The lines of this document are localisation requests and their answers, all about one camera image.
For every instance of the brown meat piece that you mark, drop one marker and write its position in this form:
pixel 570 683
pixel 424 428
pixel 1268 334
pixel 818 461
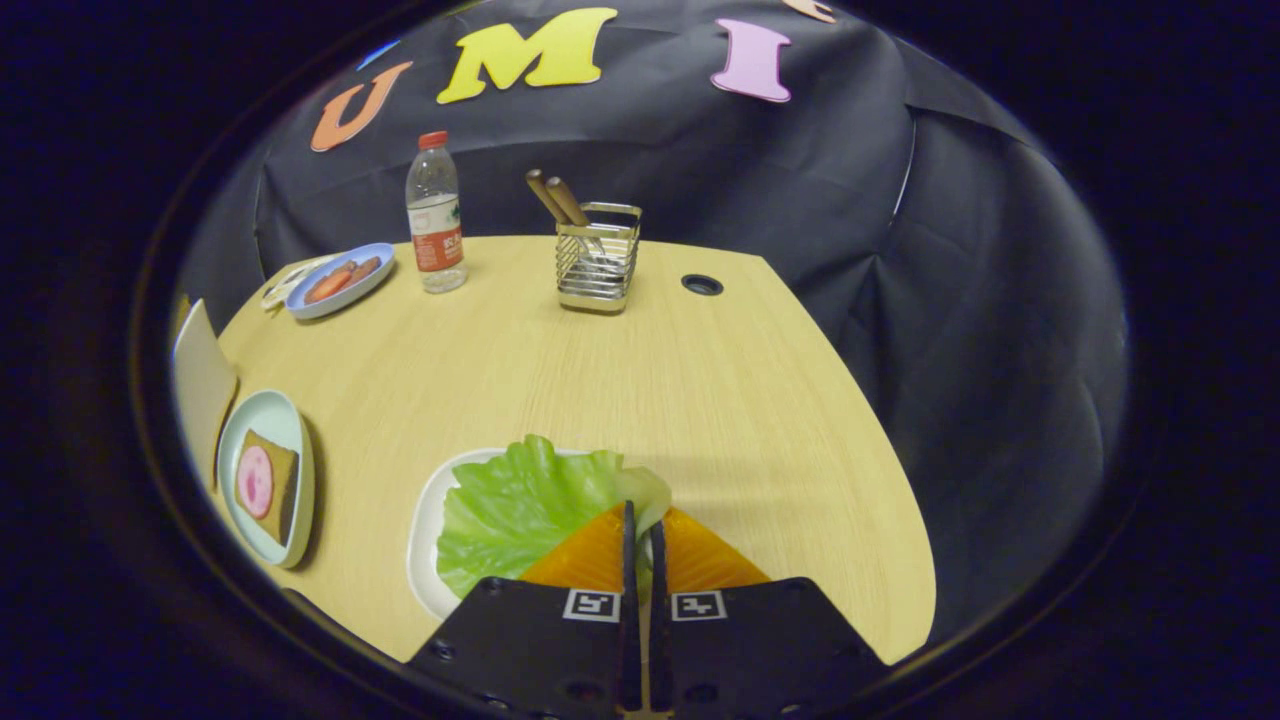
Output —
pixel 366 266

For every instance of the black backdrop cloth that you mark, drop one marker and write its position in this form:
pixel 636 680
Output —
pixel 800 200

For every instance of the light green plate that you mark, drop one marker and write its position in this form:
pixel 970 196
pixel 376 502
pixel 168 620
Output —
pixel 265 410

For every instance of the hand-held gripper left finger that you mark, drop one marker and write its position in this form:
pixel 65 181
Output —
pixel 629 620

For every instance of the green lettuce leaf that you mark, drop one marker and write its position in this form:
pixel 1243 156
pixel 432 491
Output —
pixel 520 510

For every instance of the pink ham slice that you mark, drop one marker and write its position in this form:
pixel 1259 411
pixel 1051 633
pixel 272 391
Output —
pixel 254 482

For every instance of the white toaster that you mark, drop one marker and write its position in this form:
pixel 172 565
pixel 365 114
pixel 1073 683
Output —
pixel 200 380

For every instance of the clear water bottle red cap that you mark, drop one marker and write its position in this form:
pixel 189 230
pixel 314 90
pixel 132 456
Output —
pixel 437 230

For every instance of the blue plate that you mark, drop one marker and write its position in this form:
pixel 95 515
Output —
pixel 345 300

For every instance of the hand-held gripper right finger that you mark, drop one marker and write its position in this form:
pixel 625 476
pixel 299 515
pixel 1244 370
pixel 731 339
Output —
pixel 657 620

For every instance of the brown toast slice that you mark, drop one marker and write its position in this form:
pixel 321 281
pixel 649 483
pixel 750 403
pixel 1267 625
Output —
pixel 284 490

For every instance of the white divided tray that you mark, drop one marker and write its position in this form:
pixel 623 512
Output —
pixel 279 291

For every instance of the white square plate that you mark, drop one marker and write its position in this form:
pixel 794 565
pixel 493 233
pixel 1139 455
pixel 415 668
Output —
pixel 425 540

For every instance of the orange tomato slice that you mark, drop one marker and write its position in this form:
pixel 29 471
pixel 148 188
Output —
pixel 327 286

